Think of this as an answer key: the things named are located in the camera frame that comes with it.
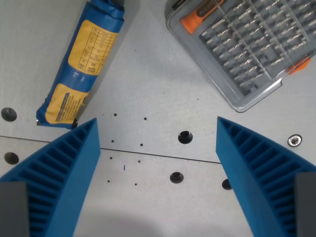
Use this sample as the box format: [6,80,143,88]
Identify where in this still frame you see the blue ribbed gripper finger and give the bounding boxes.
[215,117,316,237]
[0,118,101,237]

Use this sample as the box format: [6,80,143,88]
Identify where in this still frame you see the blue and yellow bag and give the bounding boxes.
[36,0,125,130]

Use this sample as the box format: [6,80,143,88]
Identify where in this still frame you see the silver table screw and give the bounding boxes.
[287,134,303,148]

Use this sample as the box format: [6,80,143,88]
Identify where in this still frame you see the clear plastic bit set case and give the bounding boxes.
[165,0,316,113]

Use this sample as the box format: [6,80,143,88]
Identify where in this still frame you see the orange and black screwdriver handle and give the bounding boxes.
[179,0,226,35]

